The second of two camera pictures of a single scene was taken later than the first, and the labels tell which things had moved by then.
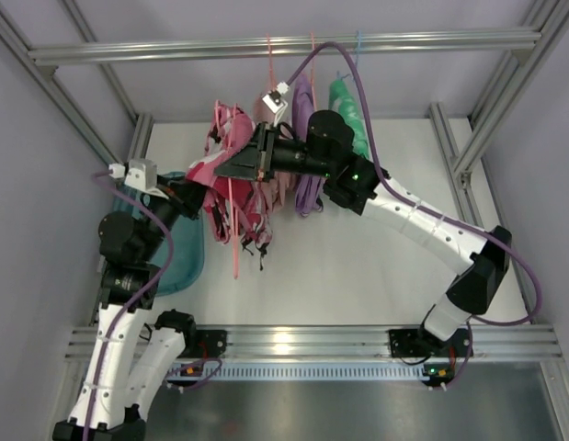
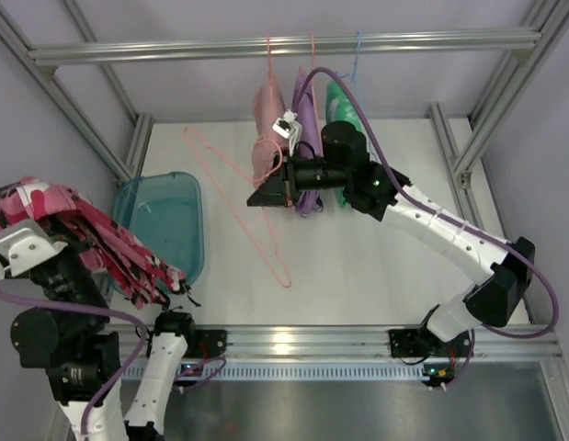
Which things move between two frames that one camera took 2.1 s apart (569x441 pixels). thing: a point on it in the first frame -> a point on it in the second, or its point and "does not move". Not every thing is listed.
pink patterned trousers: (237, 208) -> (140, 276)
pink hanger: (233, 224) -> (185, 131)
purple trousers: (309, 188) does not move
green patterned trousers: (341, 100) does not move
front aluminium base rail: (352, 343) does not move
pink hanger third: (312, 71) does not move
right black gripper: (264, 152) -> (288, 181)
